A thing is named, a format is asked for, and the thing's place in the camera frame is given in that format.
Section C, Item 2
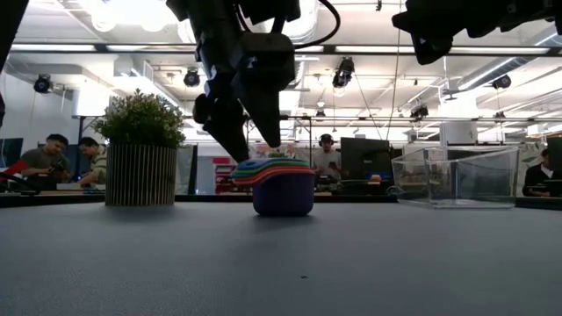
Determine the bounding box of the potted plant ribbed grey pot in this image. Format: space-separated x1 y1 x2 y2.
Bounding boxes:
92 87 188 207

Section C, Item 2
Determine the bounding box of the clear plastic container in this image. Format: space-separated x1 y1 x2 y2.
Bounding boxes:
390 146 521 210

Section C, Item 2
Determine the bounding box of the black computer monitor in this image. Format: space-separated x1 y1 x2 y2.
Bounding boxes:
340 136 394 181

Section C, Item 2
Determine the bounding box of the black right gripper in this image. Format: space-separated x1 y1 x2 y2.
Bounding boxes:
391 0 474 67

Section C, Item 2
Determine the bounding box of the blue measuring cup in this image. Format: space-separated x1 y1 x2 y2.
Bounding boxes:
236 157 311 169

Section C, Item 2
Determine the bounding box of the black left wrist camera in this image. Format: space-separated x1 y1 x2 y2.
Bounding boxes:
231 31 297 94

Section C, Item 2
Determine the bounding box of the grey-blue table mat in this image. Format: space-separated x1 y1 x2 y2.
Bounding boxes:
0 199 562 316

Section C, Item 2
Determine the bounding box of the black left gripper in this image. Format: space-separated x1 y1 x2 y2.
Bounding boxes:
191 21 283 164

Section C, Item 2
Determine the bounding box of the purple measuring cup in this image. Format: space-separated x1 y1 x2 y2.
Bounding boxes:
251 169 316 218

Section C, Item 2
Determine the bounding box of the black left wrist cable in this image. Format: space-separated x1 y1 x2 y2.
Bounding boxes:
292 0 342 50

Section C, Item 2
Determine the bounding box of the red measuring cup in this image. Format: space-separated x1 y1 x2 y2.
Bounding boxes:
232 168 315 184

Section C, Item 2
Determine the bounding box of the person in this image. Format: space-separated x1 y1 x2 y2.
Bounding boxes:
77 136 109 188
0 133 71 192
312 133 343 181
521 147 555 198

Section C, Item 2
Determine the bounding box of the orange measuring cup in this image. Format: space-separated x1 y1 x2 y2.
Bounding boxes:
234 169 316 187

